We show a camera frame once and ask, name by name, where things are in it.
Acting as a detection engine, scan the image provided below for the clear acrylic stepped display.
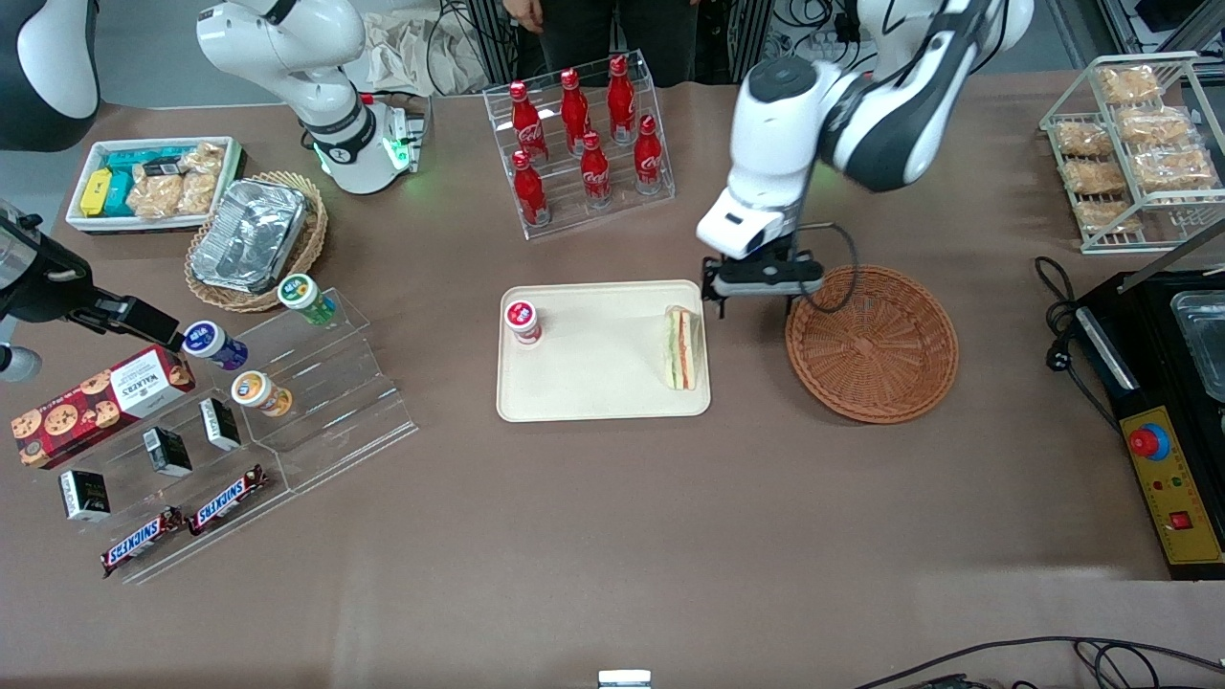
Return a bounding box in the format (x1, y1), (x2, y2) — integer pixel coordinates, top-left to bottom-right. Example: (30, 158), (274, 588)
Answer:
(225, 287), (420, 496)
(24, 378), (293, 587)

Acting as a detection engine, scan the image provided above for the red emergency stop button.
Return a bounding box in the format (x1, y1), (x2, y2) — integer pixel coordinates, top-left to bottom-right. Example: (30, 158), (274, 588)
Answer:
(1127, 423), (1172, 461)

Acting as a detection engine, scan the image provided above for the green lid cup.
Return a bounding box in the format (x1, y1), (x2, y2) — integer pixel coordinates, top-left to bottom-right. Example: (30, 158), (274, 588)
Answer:
(277, 273), (339, 327)

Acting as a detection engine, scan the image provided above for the orange lid cup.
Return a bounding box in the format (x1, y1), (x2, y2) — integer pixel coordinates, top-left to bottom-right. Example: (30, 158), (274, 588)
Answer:
(231, 370), (294, 418)

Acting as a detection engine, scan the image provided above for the person in dark trousers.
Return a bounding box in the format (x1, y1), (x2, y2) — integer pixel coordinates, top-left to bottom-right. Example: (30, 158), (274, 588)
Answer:
(502, 0), (702, 89)

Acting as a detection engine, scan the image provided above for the aluminium bar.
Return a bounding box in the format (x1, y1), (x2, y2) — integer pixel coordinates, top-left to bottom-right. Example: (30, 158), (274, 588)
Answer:
(1118, 215), (1225, 294)

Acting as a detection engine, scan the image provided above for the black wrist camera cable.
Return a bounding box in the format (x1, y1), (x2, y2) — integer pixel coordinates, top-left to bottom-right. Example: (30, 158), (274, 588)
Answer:
(792, 223), (861, 316)

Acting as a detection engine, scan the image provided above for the cream plastic tray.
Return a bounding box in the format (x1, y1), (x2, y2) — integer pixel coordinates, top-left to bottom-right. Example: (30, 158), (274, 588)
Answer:
(496, 279), (713, 423)

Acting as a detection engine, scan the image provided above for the crumpled beige cloth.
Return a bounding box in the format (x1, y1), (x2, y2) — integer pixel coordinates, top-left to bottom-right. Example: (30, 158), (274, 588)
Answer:
(362, 10), (491, 98)

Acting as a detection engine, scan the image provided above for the Snickers bar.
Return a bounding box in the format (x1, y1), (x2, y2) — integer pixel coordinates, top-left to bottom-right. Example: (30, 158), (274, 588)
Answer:
(100, 507), (186, 579)
(187, 465), (270, 537)

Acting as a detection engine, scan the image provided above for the red cola bottle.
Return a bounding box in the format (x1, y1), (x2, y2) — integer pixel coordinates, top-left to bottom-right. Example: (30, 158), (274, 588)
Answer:
(511, 150), (550, 229)
(560, 68), (592, 155)
(634, 115), (666, 196)
(608, 54), (638, 145)
(507, 80), (549, 165)
(580, 130), (613, 208)

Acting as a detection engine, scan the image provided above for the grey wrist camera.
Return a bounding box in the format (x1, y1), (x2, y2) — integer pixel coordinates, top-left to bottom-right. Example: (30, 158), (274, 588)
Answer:
(0, 344), (43, 384)
(716, 276), (826, 299)

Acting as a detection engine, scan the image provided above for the clear acrylic bottle rack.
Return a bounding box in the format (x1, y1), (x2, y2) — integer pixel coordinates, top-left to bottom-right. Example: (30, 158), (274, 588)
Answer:
(483, 50), (678, 241)

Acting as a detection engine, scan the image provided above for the tan oval wicker basket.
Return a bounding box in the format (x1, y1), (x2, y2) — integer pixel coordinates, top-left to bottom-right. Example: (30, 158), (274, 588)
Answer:
(185, 171), (330, 315)

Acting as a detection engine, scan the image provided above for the brown round wicker basket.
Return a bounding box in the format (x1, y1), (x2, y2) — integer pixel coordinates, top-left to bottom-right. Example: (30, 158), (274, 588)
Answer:
(785, 264), (961, 424)

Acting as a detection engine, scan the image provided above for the white plastic bin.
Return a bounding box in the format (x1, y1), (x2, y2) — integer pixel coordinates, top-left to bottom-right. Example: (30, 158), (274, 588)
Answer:
(64, 136), (246, 236)

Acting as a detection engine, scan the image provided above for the yellow control panel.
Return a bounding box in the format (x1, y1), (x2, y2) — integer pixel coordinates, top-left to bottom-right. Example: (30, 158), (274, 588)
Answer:
(1119, 406), (1225, 567)

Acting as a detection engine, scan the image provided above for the white wire rack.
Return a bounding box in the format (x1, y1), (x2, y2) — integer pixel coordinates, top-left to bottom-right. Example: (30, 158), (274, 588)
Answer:
(1039, 52), (1225, 256)

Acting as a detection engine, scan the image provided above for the steel pan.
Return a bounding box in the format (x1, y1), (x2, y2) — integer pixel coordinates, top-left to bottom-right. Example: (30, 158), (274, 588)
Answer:
(1169, 290), (1225, 404)

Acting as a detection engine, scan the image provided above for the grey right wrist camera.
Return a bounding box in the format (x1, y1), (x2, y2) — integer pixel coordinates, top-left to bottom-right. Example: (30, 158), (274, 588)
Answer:
(0, 344), (43, 384)

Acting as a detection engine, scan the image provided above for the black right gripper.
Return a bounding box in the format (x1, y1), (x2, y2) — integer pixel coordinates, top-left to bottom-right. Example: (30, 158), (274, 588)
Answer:
(0, 216), (185, 352)

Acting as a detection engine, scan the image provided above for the small black box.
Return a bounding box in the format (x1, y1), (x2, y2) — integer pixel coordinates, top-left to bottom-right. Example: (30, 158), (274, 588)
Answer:
(59, 469), (112, 523)
(142, 427), (194, 479)
(198, 397), (243, 453)

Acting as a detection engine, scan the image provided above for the black floor cable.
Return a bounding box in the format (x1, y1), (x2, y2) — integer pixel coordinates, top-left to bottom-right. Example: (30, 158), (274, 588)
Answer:
(850, 635), (1225, 689)

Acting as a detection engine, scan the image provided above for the triangular sandwich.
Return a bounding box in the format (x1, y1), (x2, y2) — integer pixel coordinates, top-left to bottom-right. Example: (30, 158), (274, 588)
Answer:
(663, 305), (707, 392)

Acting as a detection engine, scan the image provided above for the teal long box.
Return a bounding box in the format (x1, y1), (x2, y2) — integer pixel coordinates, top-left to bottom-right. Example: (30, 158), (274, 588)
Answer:
(103, 145), (192, 175)

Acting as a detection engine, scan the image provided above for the red lid cup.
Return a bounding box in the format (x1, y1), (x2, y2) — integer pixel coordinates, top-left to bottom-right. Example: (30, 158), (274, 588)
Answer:
(503, 300), (544, 346)

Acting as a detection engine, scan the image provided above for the aluminium foil tray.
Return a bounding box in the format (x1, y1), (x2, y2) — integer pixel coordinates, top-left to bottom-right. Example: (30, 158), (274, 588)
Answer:
(189, 178), (310, 295)

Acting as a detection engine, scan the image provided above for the yellow small box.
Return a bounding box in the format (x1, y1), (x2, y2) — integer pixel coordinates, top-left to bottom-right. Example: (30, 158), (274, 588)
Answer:
(79, 168), (116, 219)

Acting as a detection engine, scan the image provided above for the black power cable with plug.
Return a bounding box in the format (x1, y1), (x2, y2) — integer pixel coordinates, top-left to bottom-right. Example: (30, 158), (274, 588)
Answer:
(1033, 255), (1123, 433)

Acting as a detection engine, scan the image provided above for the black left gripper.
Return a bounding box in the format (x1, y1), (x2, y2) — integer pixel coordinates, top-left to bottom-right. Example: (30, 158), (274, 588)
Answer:
(702, 247), (826, 321)

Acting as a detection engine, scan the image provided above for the black machine housing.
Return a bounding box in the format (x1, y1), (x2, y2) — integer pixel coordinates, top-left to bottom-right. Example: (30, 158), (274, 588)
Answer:
(1072, 271), (1225, 582)

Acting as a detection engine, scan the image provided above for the red Walkers cookie box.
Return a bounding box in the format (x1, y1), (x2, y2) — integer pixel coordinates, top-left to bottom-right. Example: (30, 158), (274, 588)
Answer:
(11, 344), (197, 471)

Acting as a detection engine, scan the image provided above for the purple lid cup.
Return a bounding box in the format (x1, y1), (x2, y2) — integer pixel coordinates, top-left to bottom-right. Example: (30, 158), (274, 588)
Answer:
(182, 321), (250, 372)

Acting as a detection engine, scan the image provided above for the clear bag of snacks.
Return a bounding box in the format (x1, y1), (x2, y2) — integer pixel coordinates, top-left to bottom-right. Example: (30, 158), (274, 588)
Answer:
(178, 143), (227, 215)
(126, 172), (185, 220)

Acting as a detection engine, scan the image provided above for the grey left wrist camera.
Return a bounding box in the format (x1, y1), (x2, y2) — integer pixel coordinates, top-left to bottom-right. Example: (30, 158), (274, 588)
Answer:
(716, 276), (826, 299)

